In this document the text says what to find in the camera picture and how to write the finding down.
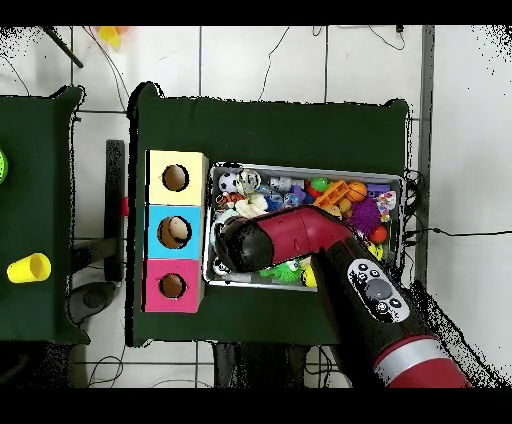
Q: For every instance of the wooden box with three holes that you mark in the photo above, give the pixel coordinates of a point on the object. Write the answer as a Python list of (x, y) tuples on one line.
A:
[(158, 192)]

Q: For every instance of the black flat panel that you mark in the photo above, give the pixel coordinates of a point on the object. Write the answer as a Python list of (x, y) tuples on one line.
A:
[(114, 208)]

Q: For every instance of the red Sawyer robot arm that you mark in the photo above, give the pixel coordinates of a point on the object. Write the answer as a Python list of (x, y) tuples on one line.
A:
[(304, 236)]

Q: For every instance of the yellow plastic cup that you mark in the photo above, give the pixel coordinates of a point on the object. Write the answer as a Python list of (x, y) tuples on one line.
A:
[(108, 36), (28, 268)]

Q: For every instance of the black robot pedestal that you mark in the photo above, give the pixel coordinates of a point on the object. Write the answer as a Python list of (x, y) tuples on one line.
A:
[(256, 366)]

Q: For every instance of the shallow metal mesh bin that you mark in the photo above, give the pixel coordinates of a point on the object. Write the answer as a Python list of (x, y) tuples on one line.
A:
[(256, 282)]

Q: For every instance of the black rod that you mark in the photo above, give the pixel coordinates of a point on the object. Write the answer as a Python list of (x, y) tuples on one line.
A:
[(64, 46)]

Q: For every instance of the orange basketball toy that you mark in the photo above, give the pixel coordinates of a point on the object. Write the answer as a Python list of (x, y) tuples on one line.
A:
[(355, 192)]

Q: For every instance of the green round object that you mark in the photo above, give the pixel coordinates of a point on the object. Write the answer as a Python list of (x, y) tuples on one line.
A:
[(2, 166)]

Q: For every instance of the yellow smiley ball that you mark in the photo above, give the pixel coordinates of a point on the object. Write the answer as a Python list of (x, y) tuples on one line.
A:
[(308, 276)]

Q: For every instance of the orange plastic building block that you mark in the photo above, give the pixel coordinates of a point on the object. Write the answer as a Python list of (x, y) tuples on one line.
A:
[(330, 194)]

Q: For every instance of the black and white soccer ball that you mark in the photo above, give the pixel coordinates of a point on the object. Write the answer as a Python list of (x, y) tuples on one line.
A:
[(228, 182)]

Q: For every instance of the orange striped tiger plush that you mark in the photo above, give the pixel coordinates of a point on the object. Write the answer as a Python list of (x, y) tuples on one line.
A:
[(231, 198)]

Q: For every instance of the dark green table cloth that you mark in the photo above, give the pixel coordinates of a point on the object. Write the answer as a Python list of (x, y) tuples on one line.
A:
[(32, 180), (272, 128)]

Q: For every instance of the purple spiky ball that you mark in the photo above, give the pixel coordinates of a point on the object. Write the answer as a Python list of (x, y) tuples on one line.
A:
[(364, 216)]

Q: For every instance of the cream white cloth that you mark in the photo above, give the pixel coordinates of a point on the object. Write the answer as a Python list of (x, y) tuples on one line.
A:
[(252, 206)]

